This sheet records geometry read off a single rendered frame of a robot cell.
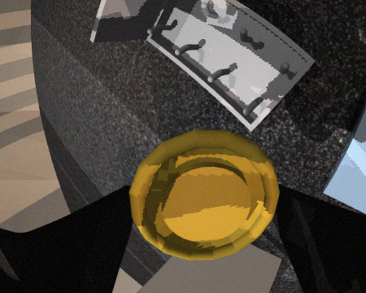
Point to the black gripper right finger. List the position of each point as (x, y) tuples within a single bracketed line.
[(326, 244)]

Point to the gold round plate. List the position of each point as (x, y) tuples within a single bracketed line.
[(204, 194)]

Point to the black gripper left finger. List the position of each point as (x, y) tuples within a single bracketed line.
[(79, 253)]

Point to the grey dish rack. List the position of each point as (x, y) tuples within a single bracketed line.
[(245, 62)]

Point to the light blue flat square mat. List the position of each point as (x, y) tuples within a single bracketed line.
[(348, 182)]

